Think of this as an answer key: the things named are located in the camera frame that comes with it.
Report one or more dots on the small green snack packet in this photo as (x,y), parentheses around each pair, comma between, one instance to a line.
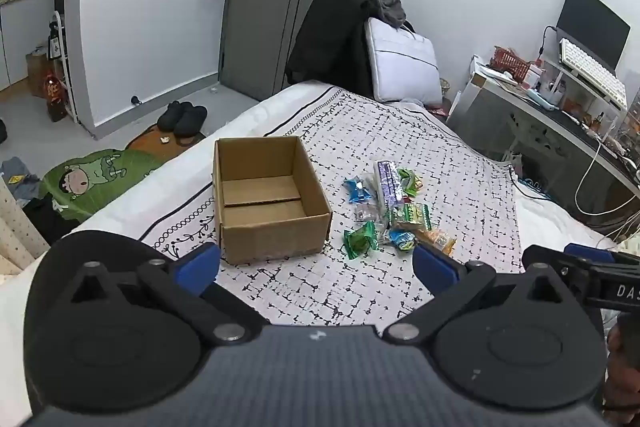
(412,181)

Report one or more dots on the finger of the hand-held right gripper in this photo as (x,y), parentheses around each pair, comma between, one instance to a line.
(590,252)
(572,274)

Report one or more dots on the grey door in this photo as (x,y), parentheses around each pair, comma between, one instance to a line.
(260,32)

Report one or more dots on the white desk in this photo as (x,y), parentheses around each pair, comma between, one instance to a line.
(525,112)

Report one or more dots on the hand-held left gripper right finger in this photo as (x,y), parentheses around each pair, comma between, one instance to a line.
(434,267)

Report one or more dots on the red basket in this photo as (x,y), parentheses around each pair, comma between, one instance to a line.
(510,62)

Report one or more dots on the large green snack packet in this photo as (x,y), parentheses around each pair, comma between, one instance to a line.
(412,214)

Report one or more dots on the black slipper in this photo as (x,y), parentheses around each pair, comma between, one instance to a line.
(172,114)
(190,122)

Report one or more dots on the white keyboard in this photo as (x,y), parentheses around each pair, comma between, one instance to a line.
(595,74)

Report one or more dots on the black coat on chair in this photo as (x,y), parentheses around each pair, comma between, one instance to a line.
(330,37)

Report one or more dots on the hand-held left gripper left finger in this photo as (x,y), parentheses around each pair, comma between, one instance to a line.
(200,264)

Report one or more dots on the clear white snack packet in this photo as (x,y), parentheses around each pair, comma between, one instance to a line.
(365,212)

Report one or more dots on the purple snack packet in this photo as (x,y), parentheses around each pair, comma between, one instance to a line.
(387,182)

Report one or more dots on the cartoon floor mat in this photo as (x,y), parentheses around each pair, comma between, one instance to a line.
(100,172)

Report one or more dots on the white bed sheet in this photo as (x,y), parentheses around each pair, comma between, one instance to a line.
(150,187)

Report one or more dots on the black monitor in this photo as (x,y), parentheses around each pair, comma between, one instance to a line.
(590,27)

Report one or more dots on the blue green plum candy packet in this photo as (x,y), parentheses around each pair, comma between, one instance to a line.
(402,239)

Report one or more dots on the dark bottle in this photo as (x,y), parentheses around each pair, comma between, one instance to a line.
(53,42)

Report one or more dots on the green twisted snack packet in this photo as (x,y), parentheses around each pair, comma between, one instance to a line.
(360,242)

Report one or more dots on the person's right hand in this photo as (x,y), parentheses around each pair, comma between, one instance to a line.
(625,367)

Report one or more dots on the dotted beige cloth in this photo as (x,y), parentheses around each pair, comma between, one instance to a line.
(20,232)

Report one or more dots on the white pillow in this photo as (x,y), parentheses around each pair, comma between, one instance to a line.
(405,67)

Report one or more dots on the white rack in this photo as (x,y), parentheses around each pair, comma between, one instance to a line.
(65,72)

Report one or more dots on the white box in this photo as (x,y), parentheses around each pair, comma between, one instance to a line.
(487,69)

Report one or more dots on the brown cardboard box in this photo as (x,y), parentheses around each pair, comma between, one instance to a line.
(265,234)

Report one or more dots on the orange clear snack packet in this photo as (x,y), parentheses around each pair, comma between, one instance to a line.
(440,241)

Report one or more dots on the red packet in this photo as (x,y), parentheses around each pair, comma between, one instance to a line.
(439,111)

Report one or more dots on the wicker basket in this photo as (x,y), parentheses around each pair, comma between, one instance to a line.
(445,87)

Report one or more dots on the red brown bag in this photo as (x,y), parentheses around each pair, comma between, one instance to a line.
(55,99)

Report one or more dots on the brown paper bag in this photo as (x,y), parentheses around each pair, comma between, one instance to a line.
(36,72)

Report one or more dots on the patterned bed blanket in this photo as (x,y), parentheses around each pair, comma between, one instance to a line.
(450,147)

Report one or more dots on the white kitchen cabinet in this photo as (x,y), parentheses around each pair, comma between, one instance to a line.
(25,37)

